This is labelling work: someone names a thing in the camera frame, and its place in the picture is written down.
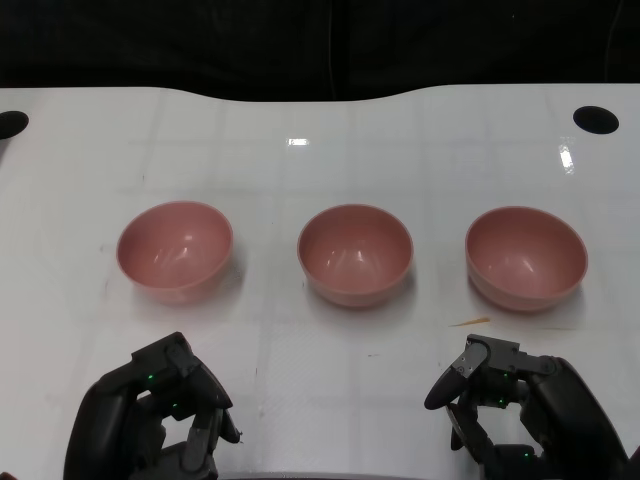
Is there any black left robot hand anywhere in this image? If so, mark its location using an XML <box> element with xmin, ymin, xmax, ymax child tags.
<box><xmin>63</xmin><ymin>331</ymin><xmax>246</xmax><ymax>480</ymax></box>

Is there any black table grommet hole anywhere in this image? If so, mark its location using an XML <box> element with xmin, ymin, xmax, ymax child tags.
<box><xmin>572</xmin><ymin>105</ymin><xmax>620</xmax><ymax>135</ymax></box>
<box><xmin>0</xmin><ymin>110</ymin><xmax>30</xmax><ymax>140</ymax></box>

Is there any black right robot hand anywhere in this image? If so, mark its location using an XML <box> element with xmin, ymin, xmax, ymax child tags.
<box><xmin>423</xmin><ymin>333</ymin><xmax>632</xmax><ymax>480</ymax></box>

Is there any orange sliver mark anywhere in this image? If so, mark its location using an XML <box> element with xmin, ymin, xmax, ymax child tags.
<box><xmin>447</xmin><ymin>315</ymin><xmax>492</xmax><ymax>329</ymax></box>

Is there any pink plastic bowl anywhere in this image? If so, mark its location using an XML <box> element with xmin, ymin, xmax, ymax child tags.
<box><xmin>296</xmin><ymin>202</ymin><xmax>415</xmax><ymax>309</ymax></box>
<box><xmin>464</xmin><ymin>205</ymin><xmax>589</xmax><ymax>314</ymax></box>
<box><xmin>116</xmin><ymin>200</ymin><xmax>235</xmax><ymax>307</ymax></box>

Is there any black backdrop curtain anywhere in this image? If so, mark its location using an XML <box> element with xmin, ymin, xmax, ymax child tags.
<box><xmin>0</xmin><ymin>0</ymin><xmax>640</xmax><ymax>104</ymax></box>

